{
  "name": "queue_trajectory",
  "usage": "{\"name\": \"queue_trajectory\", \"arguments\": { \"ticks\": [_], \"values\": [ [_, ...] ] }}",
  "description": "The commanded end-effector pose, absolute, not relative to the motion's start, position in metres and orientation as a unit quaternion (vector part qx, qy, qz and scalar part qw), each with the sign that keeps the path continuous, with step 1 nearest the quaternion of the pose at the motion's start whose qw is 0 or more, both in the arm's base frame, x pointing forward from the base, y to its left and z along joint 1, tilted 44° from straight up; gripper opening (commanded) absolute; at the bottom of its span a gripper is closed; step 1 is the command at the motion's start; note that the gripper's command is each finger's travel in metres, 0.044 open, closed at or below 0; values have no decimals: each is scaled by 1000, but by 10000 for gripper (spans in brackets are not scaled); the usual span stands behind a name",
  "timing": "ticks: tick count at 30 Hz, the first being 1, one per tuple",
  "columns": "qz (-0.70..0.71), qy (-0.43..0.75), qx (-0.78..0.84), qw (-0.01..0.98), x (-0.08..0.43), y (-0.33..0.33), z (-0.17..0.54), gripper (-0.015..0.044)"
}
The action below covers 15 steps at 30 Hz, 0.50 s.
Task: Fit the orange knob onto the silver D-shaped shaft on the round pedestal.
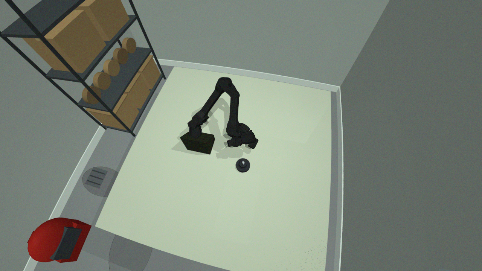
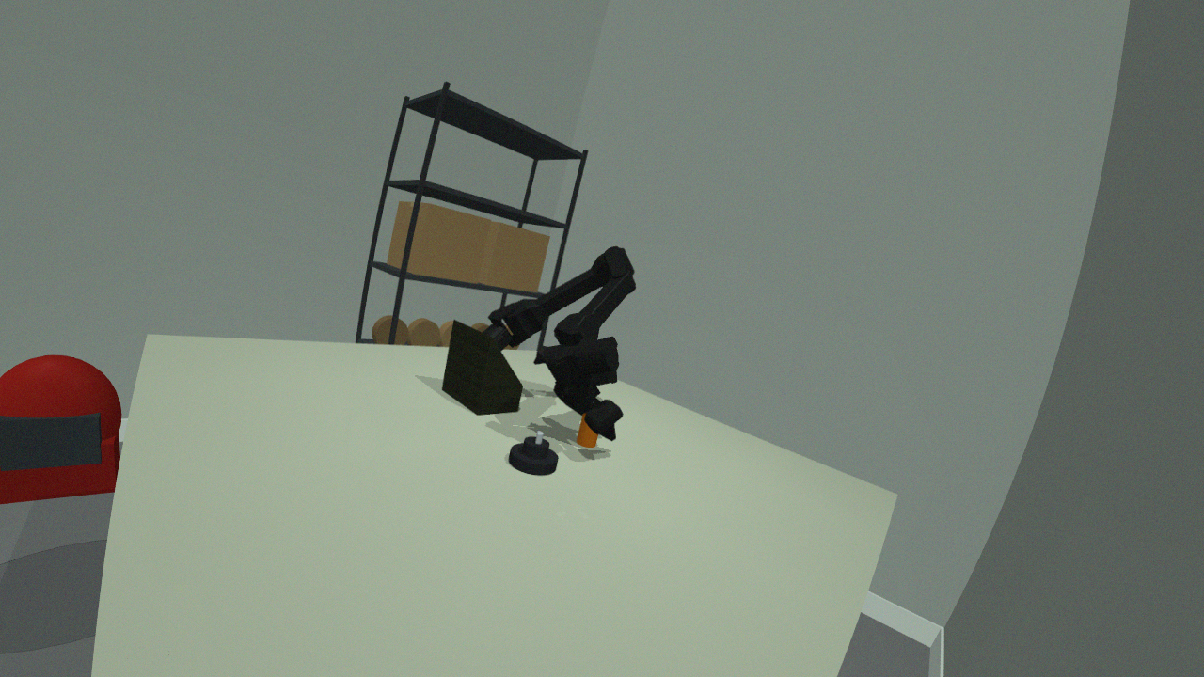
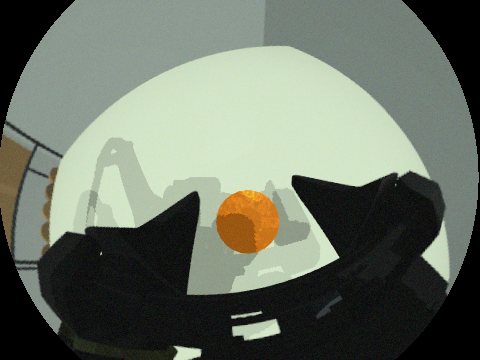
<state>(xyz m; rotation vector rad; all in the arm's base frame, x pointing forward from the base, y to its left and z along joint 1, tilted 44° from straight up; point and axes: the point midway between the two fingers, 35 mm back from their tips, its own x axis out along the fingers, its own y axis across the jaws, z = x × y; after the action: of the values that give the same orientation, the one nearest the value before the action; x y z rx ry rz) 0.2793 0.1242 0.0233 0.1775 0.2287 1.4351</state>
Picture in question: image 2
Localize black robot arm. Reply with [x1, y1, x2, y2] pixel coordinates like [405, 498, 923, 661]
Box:
[483, 246, 636, 392]

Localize black round pedestal with silver shaft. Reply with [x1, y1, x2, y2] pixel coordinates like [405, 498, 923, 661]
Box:
[508, 431, 559, 476]

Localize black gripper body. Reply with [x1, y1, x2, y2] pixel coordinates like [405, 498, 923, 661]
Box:
[553, 373, 622, 435]

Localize orange knob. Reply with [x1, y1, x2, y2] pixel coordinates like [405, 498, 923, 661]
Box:
[576, 413, 598, 448]

